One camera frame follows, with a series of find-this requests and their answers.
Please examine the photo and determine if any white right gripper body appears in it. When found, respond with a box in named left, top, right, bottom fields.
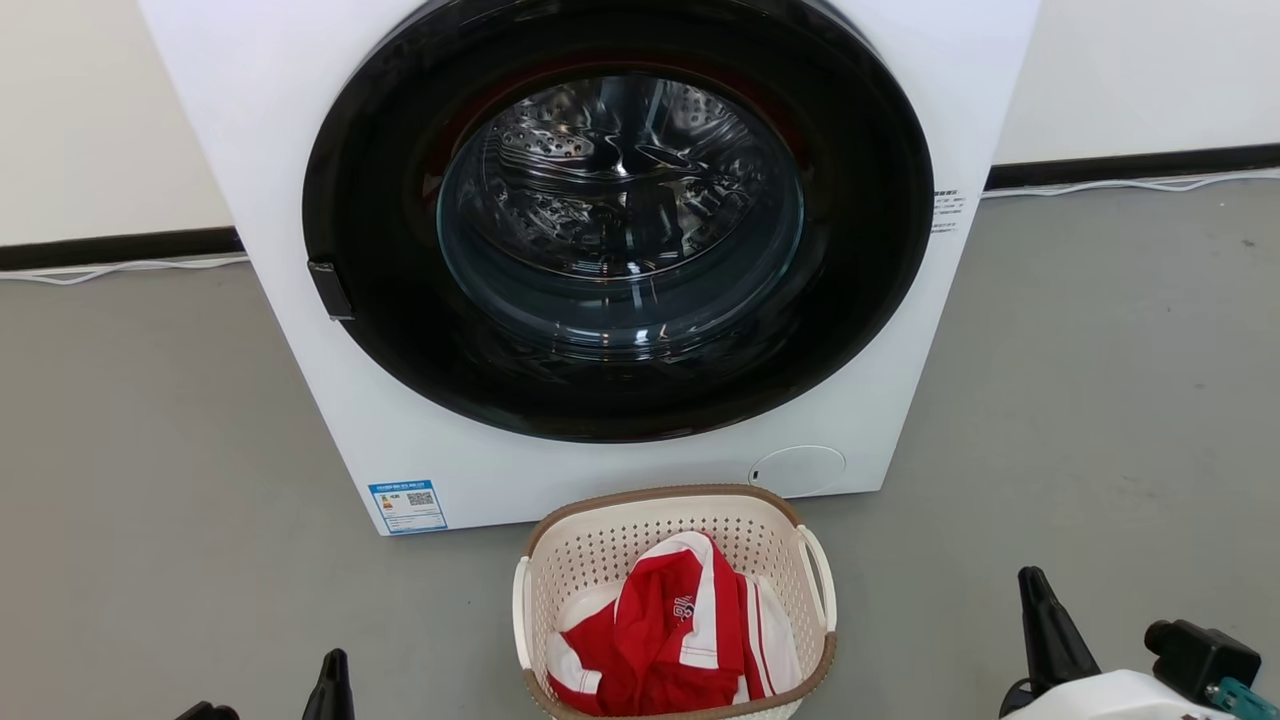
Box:
left=1000, top=668, right=1241, bottom=720

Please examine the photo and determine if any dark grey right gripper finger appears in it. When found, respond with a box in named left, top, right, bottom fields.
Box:
left=1018, top=566, right=1102, bottom=691

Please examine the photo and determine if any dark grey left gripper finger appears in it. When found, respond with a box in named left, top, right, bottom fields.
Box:
left=302, top=649, right=356, bottom=720

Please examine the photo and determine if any cream perforated laundry basket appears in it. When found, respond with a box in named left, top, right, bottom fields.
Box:
left=512, top=484, right=839, bottom=720

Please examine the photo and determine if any blue energy label sticker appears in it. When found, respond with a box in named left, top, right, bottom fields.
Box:
left=368, top=480, right=449, bottom=535

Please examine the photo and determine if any round white filter cover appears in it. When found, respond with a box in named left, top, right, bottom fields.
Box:
left=749, top=445, right=847, bottom=498

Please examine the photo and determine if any red and white garment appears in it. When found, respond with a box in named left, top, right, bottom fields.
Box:
left=545, top=531, right=803, bottom=717

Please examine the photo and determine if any black round washer door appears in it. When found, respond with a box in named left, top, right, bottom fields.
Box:
left=302, top=0, right=935, bottom=444

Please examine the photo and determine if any black baseboard strip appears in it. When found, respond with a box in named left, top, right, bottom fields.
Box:
left=986, top=143, right=1280, bottom=191
left=0, top=226, right=245, bottom=272

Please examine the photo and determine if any white front-load washing machine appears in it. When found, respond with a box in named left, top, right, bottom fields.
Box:
left=138, top=0, right=1043, bottom=537

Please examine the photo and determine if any teal cable connector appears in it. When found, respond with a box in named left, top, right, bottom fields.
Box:
left=1207, top=677, right=1280, bottom=720

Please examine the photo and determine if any black washer door handle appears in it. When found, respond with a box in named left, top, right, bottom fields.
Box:
left=307, top=260, right=356, bottom=322

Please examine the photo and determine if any white floor cable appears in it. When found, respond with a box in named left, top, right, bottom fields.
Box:
left=0, top=255, right=251, bottom=287
left=982, top=168, right=1280, bottom=199

